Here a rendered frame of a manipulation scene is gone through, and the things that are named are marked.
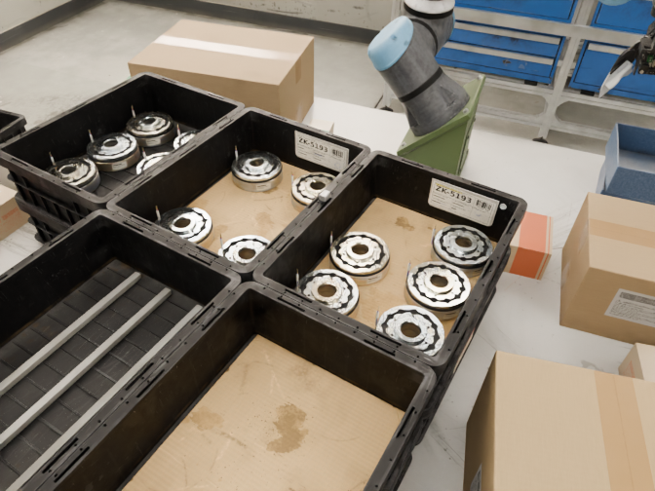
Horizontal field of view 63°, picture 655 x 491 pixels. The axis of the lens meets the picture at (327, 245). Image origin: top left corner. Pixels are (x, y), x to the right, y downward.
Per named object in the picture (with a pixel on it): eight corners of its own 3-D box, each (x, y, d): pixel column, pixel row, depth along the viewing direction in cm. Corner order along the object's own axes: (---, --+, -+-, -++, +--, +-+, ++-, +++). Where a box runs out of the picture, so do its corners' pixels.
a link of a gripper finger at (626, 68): (589, 98, 112) (629, 67, 106) (590, 86, 116) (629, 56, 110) (598, 108, 113) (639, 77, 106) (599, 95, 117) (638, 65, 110)
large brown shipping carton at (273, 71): (143, 132, 147) (127, 62, 133) (192, 83, 168) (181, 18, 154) (282, 156, 140) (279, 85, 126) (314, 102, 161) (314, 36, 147)
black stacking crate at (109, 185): (155, 116, 132) (145, 72, 124) (251, 153, 121) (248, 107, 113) (13, 201, 107) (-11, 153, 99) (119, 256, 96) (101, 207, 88)
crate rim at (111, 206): (250, 115, 114) (249, 104, 113) (373, 158, 103) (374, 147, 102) (104, 216, 89) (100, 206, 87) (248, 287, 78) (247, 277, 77)
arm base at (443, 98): (417, 120, 135) (395, 88, 132) (470, 86, 127) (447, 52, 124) (410, 144, 123) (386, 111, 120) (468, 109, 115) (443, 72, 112)
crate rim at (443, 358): (373, 158, 103) (374, 147, 102) (526, 210, 93) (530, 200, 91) (248, 287, 78) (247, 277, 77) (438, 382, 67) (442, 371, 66)
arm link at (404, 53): (388, 105, 123) (353, 56, 119) (409, 76, 131) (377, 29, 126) (428, 83, 114) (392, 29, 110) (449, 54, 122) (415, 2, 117)
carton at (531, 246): (462, 261, 112) (469, 235, 107) (470, 226, 121) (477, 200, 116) (540, 281, 109) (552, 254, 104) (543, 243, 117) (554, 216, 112)
